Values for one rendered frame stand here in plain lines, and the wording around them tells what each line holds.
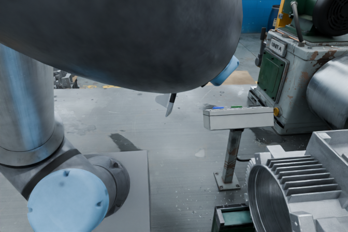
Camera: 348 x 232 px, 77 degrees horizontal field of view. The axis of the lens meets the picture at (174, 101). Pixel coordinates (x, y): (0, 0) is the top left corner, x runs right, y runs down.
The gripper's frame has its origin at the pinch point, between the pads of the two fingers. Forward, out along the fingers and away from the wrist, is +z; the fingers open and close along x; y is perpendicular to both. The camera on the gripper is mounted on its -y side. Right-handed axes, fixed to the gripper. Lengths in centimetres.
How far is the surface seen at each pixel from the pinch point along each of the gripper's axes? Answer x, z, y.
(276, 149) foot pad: 26.8, -16.8, -21.9
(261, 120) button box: 14.2, -13.4, -22.8
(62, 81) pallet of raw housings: -112, 97, 108
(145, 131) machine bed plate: -5.6, 22.8, 7.3
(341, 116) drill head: 6.1, -15.9, -46.6
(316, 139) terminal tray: 29.8, -24.3, -24.2
